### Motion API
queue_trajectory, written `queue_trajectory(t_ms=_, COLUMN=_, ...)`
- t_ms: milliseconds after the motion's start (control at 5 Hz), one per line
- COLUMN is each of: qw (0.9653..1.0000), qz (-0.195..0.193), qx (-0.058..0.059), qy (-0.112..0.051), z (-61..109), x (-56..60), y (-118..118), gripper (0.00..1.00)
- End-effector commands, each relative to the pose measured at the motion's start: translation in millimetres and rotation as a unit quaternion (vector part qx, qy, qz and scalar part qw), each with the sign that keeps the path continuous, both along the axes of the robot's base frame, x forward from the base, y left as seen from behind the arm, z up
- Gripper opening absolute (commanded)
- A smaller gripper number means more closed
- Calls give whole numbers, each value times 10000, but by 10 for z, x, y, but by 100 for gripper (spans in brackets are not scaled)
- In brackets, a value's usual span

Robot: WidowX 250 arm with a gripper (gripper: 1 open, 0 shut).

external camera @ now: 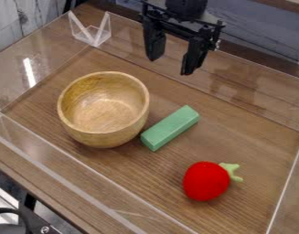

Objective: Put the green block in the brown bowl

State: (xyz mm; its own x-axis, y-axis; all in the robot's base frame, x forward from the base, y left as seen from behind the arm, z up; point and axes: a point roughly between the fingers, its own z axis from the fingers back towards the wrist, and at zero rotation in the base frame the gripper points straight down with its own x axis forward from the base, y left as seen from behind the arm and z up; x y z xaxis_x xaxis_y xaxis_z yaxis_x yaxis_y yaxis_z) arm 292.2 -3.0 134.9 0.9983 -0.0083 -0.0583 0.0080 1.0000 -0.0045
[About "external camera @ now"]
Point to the brown wooden bowl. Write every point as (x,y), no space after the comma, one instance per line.
(104,108)

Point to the black table leg bracket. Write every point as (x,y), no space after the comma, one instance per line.
(40,226)

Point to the clear acrylic corner bracket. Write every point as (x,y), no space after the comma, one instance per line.
(92,35)

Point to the clear acrylic tray wall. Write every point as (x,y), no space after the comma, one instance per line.
(98,205)

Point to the green rectangular block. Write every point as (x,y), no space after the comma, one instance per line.
(170,127)

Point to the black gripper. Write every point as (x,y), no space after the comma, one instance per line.
(184,18)

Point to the red plush strawberry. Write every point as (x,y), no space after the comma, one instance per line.
(208,179)

